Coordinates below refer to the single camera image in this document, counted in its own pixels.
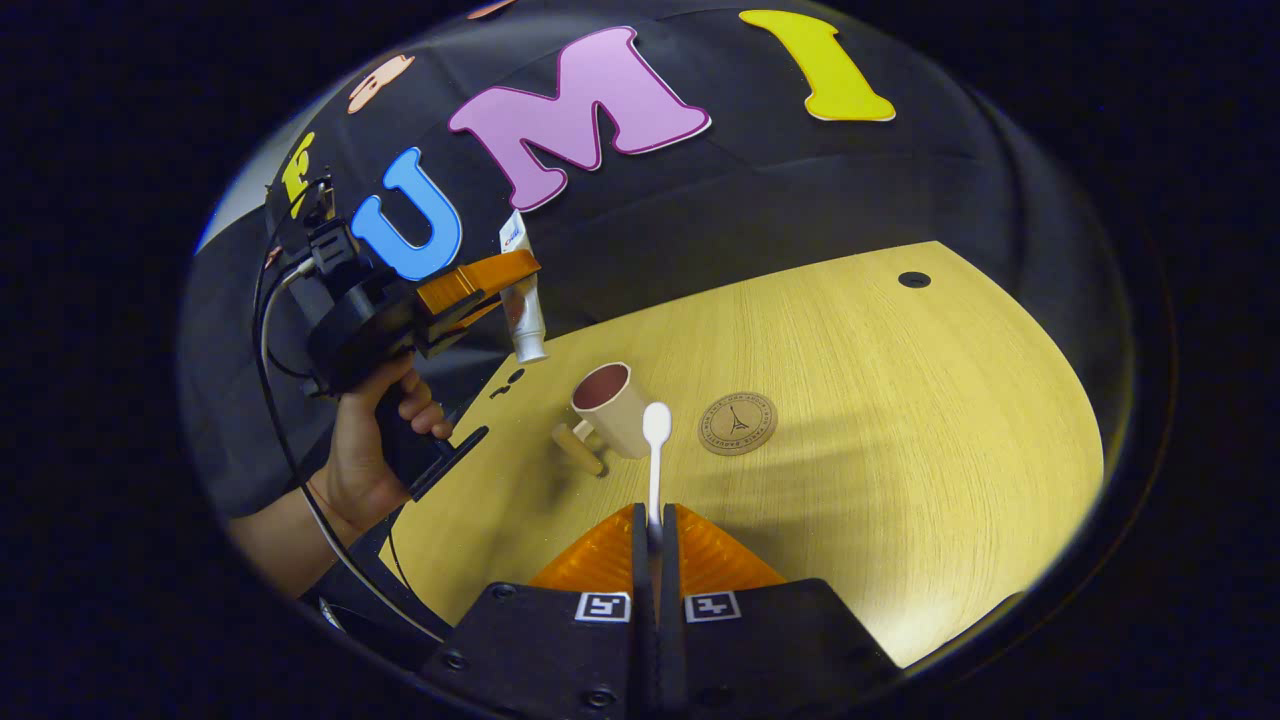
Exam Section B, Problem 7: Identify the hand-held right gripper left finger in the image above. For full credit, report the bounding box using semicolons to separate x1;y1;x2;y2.
420;503;656;720

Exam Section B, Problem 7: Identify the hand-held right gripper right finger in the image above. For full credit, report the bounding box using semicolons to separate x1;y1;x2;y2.
660;503;901;720

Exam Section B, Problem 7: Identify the white toothpaste tube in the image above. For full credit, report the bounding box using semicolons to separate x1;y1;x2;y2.
498;209;550;364

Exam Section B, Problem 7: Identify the white toothbrush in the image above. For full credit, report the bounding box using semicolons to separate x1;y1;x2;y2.
641;402;673;546

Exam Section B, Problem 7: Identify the beige cup with handle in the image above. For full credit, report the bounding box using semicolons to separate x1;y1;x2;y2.
551;362;656;478

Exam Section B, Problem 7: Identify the round brown coaster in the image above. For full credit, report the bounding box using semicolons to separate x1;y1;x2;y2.
698;391;779;457

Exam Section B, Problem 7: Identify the wooden desktop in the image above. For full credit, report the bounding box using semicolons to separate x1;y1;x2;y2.
380;240;1106;669

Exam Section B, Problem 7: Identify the black backdrop cloth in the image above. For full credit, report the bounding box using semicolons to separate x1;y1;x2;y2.
180;0;1136;601

